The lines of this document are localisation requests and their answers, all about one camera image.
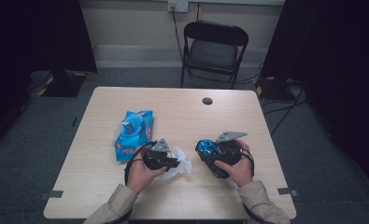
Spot white wall socket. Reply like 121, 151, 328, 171
167, 0, 190, 13

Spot blue toy car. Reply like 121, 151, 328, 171
194, 138, 233, 180

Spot black cable from wall socket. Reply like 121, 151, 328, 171
171, 7, 186, 63

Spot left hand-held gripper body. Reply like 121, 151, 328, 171
142, 138, 174, 171

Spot person's left hand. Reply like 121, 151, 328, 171
125, 147, 167, 195

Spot black floor cables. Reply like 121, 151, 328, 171
263, 87, 309, 138

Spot white wet wipe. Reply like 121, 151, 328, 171
155, 146, 193, 181

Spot black stand base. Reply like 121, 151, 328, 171
36, 69, 88, 98

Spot left hand-held gripper cable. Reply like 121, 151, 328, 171
104, 141, 158, 224

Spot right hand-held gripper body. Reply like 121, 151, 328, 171
214, 131, 248, 166

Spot hand-held gripper cable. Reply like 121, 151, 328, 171
104, 141, 158, 224
239, 147, 267, 224

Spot grey tape strip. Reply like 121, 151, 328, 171
277, 187, 299, 198
38, 189, 64, 201

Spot person's right hand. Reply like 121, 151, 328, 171
214, 139, 255, 189

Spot blue wet wipes packet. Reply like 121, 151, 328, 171
112, 109, 155, 162

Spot black floor box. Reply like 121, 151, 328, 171
254, 76, 298, 102

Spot dark curtain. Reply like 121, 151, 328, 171
0, 0, 98, 157
261, 0, 369, 197

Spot right hand-held gripper cable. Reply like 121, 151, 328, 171
239, 147, 267, 224

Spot black folding chair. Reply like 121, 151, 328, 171
180, 20, 249, 91

